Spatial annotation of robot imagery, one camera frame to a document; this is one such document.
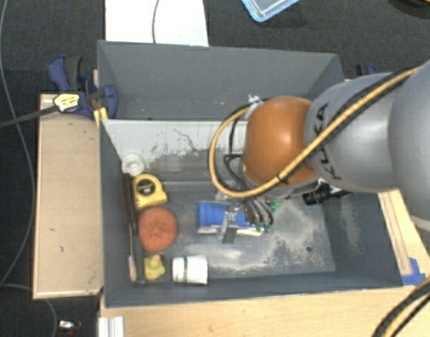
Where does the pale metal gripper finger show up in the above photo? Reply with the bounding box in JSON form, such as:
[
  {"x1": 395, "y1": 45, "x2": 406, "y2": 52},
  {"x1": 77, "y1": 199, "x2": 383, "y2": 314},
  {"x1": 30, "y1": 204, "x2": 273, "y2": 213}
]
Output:
[{"x1": 220, "y1": 210, "x2": 239, "y2": 244}]

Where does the blue and white box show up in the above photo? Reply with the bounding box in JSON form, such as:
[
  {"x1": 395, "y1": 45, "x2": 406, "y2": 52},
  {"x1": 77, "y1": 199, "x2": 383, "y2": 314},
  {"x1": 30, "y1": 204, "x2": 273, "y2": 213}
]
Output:
[{"x1": 195, "y1": 201, "x2": 264, "y2": 237}]

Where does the white cup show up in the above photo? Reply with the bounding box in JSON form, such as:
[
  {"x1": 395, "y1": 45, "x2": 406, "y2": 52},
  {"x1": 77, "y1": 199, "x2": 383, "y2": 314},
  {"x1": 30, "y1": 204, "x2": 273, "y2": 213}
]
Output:
[{"x1": 171, "y1": 254, "x2": 209, "y2": 286}]

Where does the orange round sponge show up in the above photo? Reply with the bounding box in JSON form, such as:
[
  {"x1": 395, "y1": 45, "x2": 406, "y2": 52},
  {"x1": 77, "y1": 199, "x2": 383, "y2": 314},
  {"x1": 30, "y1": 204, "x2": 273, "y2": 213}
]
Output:
[{"x1": 137, "y1": 207, "x2": 178, "y2": 253}]

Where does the yellow toy duck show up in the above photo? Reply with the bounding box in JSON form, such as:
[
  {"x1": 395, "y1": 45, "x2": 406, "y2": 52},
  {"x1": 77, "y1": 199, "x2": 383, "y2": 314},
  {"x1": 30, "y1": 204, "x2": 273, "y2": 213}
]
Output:
[{"x1": 143, "y1": 254, "x2": 166, "y2": 281}]

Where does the yellow tape measure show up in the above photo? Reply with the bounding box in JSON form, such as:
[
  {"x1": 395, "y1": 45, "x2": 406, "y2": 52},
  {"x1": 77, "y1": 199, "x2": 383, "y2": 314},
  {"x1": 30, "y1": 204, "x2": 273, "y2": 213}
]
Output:
[{"x1": 131, "y1": 173, "x2": 168, "y2": 211}]

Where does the grey metal bin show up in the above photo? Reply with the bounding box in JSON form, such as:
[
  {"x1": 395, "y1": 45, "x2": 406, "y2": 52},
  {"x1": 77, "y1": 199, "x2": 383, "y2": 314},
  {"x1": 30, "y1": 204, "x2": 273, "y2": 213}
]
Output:
[{"x1": 96, "y1": 39, "x2": 404, "y2": 308}]

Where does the pale wood board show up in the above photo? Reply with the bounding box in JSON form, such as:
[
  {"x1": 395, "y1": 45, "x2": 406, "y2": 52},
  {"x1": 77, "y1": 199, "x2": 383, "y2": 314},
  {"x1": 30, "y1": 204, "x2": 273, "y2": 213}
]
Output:
[{"x1": 32, "y1": 93, "x2": 104, "y2": 300}]

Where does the black cylinder on white bracket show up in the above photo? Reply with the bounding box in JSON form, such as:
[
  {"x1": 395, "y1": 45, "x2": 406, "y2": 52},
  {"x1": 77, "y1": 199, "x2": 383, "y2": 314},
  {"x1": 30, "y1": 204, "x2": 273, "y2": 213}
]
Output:
[{"x1": 301, "y1": 178, "x2": 353, "y2": 206}]

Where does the dark long-handled brush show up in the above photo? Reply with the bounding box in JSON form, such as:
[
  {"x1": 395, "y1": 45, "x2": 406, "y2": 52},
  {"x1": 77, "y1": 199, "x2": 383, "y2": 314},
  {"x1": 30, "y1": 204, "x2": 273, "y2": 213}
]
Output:
[{"x1": 121, "y1": 173, "x2": 146, "y2": 286}]

